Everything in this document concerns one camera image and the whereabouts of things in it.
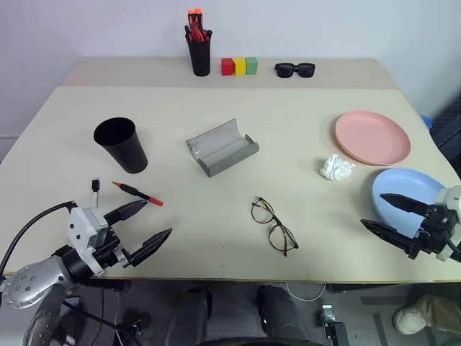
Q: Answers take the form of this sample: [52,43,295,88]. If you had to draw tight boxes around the khaki trouser leg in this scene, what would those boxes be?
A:
[413,293,461,331]

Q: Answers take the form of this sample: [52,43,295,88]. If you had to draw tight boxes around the tortoiseshell eyeglasses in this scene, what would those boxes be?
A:
[251,196,300,257]

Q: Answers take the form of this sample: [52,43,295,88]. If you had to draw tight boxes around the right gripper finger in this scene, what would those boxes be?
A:
[380,192,434,221]
[360,218,423,260]

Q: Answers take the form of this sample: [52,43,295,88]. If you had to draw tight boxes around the tall black pen holder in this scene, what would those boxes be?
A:
[186,35,212,77]

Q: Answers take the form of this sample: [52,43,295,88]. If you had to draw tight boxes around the wide black plastic cup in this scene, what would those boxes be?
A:
[93,117,149,175]

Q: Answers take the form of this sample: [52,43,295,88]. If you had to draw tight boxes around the black sunglasses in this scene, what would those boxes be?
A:
[274,62,317,80]

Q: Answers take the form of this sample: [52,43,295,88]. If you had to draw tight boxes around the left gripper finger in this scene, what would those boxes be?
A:
[130,227,174,268]
[103,200,150,229]

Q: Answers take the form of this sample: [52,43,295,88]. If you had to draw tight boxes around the red pen in holder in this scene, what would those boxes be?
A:
[190,22,212,43]

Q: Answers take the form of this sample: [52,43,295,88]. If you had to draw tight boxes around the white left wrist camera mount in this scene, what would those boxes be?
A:
[68,205,109,278]

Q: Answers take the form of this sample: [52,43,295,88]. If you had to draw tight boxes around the grey glasses case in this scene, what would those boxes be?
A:
[185,117,260,178]

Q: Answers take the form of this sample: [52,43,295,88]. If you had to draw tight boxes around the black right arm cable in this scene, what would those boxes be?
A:
[444,223,461,256]

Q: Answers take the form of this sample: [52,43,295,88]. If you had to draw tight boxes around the white floor cable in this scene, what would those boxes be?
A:
[285,282,326,301]

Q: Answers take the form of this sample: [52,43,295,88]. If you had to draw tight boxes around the black table frame bar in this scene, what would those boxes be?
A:
[326,283,428,293]
[76,279,131,293]

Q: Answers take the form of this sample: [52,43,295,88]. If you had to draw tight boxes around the dark rounded shape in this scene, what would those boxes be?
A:
[256,283,308,343]
[168,285,212,344]

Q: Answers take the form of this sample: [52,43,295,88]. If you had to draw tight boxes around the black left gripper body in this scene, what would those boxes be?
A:
[92,229,142,270]

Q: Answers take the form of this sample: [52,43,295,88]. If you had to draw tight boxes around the black ribbed furniture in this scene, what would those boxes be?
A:
[429,103,461,171]

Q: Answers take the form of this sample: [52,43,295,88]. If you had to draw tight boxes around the crumpled white paper ball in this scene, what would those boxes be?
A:
[318,154,357,181]

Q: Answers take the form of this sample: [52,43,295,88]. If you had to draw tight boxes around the white sneaker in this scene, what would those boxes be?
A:
[392,305,434,337]

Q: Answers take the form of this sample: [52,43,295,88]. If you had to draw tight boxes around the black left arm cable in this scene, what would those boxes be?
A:
[0,200,79,278]

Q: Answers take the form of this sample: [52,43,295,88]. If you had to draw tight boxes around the black floor device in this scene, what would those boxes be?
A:
[318,303,349,346]

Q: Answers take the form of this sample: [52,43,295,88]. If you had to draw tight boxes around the red and black pen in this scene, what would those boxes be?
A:
[111,181,165,208]

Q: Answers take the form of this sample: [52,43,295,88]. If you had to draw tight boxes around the pink plastic plate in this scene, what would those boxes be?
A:
[334,110,412,167]

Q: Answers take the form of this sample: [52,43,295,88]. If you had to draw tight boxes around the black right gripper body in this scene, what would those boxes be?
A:
[413,203,456,255]

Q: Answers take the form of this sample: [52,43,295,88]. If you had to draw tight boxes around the light blue plastic plate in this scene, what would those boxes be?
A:
[371,167,448,237]

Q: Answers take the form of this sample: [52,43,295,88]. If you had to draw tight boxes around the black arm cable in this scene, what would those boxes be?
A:
[444,223,461,256]
[0,200,79,278]

